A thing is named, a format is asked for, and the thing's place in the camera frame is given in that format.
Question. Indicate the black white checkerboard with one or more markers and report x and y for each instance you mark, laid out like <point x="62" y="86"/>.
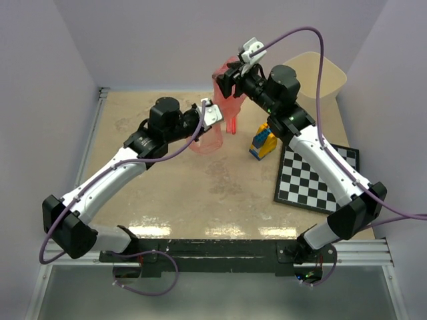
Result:
<point x="298" y="185"/>

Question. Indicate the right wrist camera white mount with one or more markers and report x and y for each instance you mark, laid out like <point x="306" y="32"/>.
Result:
<point x="251" y="53"/>

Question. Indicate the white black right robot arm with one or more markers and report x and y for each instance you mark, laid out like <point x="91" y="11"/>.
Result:
<point x="277" y="95"/>

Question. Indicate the aluminium frame rail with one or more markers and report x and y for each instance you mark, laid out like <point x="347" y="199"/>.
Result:
<point x="67" y="220"/>

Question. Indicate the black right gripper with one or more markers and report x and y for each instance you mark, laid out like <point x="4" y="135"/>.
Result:
<point x="225" y="81"/>

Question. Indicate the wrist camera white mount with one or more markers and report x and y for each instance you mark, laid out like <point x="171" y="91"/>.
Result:
<point x="212" y="116"/>
<point x="251" y="53"/>

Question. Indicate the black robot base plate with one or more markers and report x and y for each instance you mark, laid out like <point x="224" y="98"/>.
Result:
<point x="153" y="257"/>

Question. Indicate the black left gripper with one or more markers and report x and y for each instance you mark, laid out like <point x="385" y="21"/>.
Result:
<point x="193" y="111"/>

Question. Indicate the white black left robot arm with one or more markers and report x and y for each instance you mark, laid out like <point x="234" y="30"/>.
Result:
<point x="67" y="220"/>

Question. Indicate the yellow blue toy block stack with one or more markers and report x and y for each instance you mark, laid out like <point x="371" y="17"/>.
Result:
<point x="263" y="143"/>

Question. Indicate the cream plastic trash bin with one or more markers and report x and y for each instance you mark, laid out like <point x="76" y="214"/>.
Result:
<point x="306" y="66"/>

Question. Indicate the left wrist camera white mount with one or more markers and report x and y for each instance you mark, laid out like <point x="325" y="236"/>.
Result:
<point x="212" y="116"/>

